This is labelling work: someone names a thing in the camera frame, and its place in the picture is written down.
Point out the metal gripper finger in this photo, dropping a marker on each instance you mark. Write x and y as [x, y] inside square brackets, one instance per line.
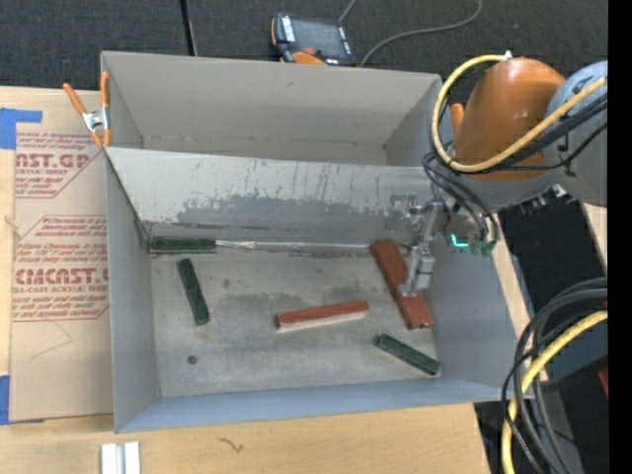
[422, 272]
[405, 213]

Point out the red-brown flat block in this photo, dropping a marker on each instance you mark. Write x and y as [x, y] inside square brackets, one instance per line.
[321, 314]
[390, 264]

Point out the grey metal bin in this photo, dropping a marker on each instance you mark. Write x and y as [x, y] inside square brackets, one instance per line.
[296, 358]

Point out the brown cardboard board, red print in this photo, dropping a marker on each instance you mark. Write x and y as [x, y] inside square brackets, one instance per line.
[59, 343]

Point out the dark green flat block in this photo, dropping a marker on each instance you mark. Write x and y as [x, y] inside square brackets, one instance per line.
[407, 354]
[182, 245]
[193, 292]

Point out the black cylinder on white bracket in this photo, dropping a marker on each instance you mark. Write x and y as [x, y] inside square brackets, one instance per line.
[453, 208]

